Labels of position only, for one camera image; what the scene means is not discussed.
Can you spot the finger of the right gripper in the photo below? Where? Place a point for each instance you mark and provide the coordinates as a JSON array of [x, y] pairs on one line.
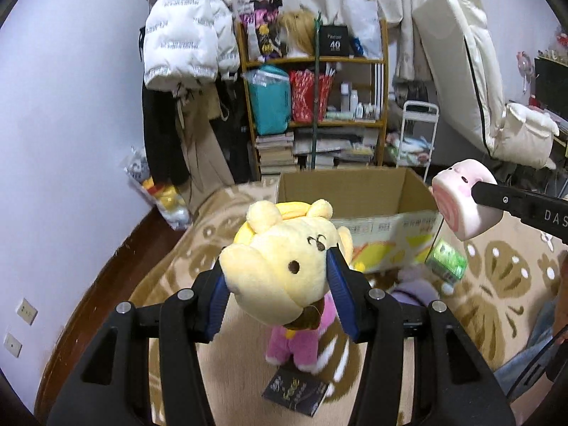
[[542, 212]]

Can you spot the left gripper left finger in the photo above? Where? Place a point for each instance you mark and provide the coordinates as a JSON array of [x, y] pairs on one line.
[[187, 318]]

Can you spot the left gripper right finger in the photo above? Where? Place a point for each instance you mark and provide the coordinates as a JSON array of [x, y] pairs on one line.
[[373, 317]]

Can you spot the purple doll plush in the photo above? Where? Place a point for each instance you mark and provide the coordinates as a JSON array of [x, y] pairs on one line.
[[418, 285]]

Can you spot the yellow bear plush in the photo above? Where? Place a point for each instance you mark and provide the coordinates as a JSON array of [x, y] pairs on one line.
[[276, 265]]

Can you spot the pink swiss roll plush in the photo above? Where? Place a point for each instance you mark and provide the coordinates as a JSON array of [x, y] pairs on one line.
[[452, 191]]

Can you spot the pink bear plush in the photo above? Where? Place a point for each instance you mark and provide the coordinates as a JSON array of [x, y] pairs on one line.
[[301, 345]]

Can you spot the green snack packet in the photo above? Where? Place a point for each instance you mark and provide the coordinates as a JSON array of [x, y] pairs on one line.
[[446, 262]]

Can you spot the beige patterned rug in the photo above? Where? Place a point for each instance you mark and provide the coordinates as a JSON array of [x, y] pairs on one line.
[[513, 270]]

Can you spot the cardboard box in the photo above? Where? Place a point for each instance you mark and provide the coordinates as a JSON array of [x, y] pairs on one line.
[[389, 212]]

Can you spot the black booklet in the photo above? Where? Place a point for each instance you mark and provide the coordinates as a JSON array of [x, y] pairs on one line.
[[296, 391]]

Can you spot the bag of toys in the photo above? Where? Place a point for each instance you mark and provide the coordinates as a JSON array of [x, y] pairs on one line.
[[164, 197]]

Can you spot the white metal cart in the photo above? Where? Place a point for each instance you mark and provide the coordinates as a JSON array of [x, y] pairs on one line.
[[412, 144]]

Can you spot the stack of books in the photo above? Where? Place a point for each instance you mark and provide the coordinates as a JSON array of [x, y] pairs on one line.
[[276, 154]]

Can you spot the teal bag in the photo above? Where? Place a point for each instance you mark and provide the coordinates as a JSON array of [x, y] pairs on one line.
[[270, 99]]

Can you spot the red gift bag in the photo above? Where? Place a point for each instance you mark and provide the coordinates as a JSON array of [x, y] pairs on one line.
[[303, 95]]

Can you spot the white puffer jacket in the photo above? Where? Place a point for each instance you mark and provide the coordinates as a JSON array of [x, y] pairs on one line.
[[188, 44]]

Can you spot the black box on shelf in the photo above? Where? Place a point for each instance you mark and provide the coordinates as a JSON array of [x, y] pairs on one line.
[[334, 41]]

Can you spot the wall socket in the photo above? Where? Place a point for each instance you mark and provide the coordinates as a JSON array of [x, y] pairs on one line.
[[26, 311]]

